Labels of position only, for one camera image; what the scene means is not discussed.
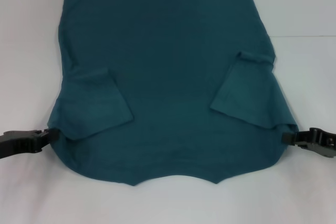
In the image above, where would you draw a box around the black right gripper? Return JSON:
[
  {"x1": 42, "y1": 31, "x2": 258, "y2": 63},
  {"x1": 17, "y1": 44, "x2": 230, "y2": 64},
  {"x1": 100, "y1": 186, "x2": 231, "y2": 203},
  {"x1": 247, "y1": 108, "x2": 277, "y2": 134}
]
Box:
[{"x1": 281, "y1": 127, "x2": 336, "y2": 159}]

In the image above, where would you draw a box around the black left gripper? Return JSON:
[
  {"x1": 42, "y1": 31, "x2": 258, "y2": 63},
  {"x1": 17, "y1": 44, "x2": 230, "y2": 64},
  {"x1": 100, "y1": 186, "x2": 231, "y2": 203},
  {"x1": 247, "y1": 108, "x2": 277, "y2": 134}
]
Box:
[{"x1": 0, "y1": 127, "x2": 60, "y2": 159}]

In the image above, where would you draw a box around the blue teal shirt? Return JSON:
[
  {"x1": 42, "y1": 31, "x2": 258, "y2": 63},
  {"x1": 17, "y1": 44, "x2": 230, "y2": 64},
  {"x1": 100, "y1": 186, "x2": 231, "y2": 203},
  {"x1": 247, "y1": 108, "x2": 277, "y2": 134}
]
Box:
[{"x1": 46, "y1": 0, "x2": 299, "y2": 187}]

